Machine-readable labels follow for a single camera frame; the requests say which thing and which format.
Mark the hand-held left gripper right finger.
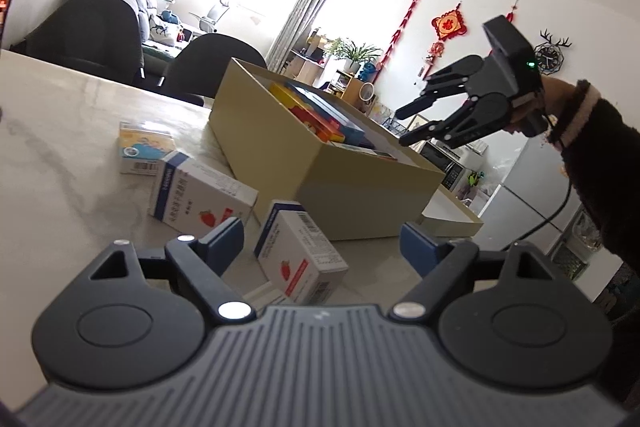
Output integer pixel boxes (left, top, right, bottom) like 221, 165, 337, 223
389, 222, 581, 323

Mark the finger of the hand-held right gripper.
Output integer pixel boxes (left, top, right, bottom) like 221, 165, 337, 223
395, 54, 488, 120
398, 93, 511, 146

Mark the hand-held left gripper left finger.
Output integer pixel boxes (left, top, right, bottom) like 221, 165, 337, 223
65, 217, 253, 325

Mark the khaki cardboard box lid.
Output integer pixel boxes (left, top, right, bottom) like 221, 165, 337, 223
420, 187, 486, 238

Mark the white blue strawberry medicine box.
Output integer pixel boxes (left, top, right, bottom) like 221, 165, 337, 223
147, 150, 260, 233
254, 199, 349, 305

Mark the khaki cardboard storage box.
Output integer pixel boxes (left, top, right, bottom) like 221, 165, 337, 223
207, 57, 446, 242

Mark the yellow cartoon medicine box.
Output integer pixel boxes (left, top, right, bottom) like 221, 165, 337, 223
119, 122, 176, 175

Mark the yellow orange medicine box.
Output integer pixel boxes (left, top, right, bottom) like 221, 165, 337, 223
267, 82, 346, 144

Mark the person's right forearm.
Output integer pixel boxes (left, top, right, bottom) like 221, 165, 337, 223
547, 79, 640, 268

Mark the white marble desktop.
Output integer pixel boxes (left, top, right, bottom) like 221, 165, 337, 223
0, 49, 501, 308

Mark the person's right hand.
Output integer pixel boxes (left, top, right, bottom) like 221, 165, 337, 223
541, 78, 577, 132

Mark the red Chinese knot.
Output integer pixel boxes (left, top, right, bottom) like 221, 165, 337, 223
431, 9, 468, 78

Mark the microwave oven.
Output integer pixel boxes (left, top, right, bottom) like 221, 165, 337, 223
419, 141, 468, 194

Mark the round white fan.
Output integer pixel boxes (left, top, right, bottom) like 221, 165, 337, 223
356, 82, 379, 106

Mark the white refrigerator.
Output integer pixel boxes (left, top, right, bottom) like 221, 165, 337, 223
467, 132, 583, 253

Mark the green potted plant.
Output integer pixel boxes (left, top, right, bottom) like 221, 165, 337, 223
327, 38, 383, 72

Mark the wooden shelf unit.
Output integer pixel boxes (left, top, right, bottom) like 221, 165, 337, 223
320, 69, 366, 108

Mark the wooden desk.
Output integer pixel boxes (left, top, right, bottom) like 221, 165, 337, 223
282, 47, 326, 82

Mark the grey curtain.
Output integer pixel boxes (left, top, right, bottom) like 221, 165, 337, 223
265, 0, 351, 72

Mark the black chair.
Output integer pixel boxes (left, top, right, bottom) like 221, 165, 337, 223
10, 0, 146, 90
160, 33, 268, 105

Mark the white office chair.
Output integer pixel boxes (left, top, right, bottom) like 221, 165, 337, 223
190, 0, 238, 32

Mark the grey sofa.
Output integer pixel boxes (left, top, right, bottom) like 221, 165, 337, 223
70, 0, 183, 78

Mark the black antler wall clock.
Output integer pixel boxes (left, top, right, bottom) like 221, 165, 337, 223
532, 28, 573, 75

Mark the black cable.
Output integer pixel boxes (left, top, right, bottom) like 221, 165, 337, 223
510, 172, 583, 253

